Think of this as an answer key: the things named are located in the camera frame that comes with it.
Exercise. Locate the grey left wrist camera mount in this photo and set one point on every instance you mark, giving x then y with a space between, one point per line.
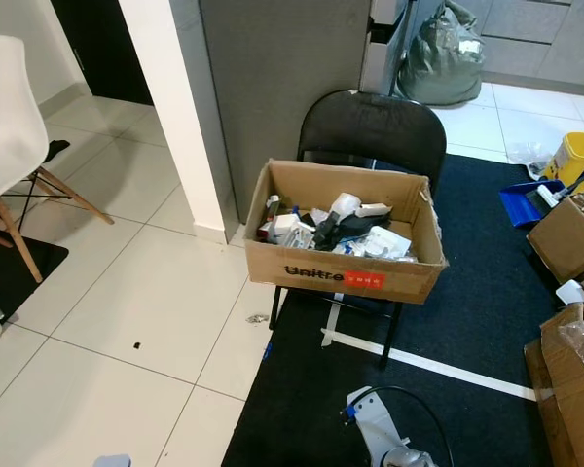
113 462

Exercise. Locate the grey kitchen cabinet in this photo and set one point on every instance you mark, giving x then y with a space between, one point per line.
540 39

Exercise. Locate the round metal floor cap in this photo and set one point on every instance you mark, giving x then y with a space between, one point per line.
258 317

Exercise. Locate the white drawer cabinet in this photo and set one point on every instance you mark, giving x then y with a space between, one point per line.
372 68

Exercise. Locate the printed cardboard rubbish box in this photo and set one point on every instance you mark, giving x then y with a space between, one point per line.
268 263

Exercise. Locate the blue dustpan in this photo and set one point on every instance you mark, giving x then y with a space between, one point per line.
521 202

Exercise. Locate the yellow bucket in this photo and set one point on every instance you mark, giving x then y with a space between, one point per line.
574 156

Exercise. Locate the white chair with wooden legs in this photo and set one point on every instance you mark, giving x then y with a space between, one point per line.
10 117

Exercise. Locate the crumpled white wrapper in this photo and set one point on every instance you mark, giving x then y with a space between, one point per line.
290 231

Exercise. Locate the plain brown cardboard box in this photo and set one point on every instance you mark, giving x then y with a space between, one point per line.
569 238

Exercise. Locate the small white object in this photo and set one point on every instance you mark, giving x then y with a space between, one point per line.
572 292

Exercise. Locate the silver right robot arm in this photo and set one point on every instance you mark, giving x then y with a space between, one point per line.
411 459

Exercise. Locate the small black rug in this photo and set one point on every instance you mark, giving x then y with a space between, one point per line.
34 268

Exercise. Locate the small dark bottle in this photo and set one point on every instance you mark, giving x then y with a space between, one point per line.
273 207

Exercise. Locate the dark blue carpet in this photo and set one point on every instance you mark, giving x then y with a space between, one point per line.
467 311

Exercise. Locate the plastic wrapped cardboard box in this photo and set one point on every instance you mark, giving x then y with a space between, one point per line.
569 379

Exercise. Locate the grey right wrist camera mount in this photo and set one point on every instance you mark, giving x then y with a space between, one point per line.
375 428

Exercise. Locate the white paper cup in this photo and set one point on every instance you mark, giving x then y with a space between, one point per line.
344 204

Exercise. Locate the white tape line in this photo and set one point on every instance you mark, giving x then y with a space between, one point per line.
428 365

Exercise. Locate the black crumpled item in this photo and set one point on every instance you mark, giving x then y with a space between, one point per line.
341 232

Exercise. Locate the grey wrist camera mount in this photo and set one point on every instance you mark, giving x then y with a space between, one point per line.
113 462
375 428

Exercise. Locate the black folding chair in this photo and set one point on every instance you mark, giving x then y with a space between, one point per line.
370 131

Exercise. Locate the flat white box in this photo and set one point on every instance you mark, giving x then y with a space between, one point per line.
375 209

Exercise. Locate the white plastic packet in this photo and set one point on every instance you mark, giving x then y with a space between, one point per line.
384 243

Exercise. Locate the grey green rubbish bag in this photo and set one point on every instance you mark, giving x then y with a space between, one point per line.
438 63

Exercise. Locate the dark door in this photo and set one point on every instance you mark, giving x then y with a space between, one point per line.
102 44

